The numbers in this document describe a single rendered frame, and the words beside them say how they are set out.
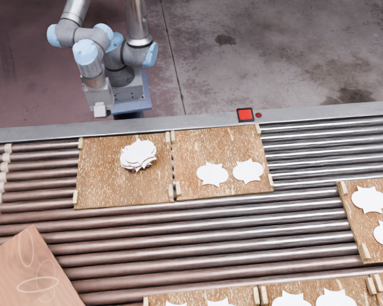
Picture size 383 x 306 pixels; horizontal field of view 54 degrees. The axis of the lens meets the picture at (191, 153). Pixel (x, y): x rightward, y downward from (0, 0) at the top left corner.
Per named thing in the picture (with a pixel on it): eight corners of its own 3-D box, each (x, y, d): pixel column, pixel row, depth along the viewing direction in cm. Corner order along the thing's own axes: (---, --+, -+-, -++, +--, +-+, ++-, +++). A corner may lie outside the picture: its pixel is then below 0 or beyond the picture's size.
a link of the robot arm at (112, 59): (108, 51, 183) (101, 28, 172) (134, 54, 180) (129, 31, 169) (99, 68, 176) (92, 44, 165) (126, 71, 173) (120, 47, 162)
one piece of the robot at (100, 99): (77, 94, 124) (90, 125, 138) (104, 91, 125) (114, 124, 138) (81, 70, 132) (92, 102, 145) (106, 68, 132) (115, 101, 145)
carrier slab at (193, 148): (170, 133, 174) (170, 131, 173) (256, 125, 177) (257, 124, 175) (177, 201, 156) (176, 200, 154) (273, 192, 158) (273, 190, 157)
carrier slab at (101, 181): (81, 140, 172) (80, 138, 171) (169, 134, 174) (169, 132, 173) (74, 210, 154) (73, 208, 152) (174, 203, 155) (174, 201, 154)
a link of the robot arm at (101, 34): (82, 19, 131) (69, 38, 124) (112, 22, 129) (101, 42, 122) (89, 38, 137) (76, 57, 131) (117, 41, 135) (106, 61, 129)
